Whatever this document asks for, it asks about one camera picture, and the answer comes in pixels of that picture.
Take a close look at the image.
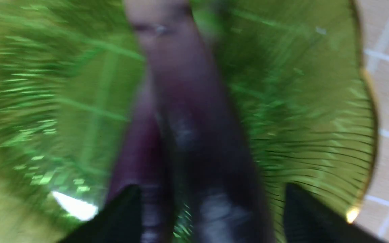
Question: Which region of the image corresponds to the green glass plate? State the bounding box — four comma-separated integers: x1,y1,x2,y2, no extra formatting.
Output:
0,0,379,243

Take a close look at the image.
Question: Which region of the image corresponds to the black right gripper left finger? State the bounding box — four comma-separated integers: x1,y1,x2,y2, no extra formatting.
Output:
59,185,142,243

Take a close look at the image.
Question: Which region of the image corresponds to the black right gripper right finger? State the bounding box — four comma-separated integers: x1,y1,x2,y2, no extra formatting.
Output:
283,183,385,243

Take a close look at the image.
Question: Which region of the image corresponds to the purple eggplant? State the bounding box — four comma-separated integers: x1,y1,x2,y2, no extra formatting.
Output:
108,0,276,243

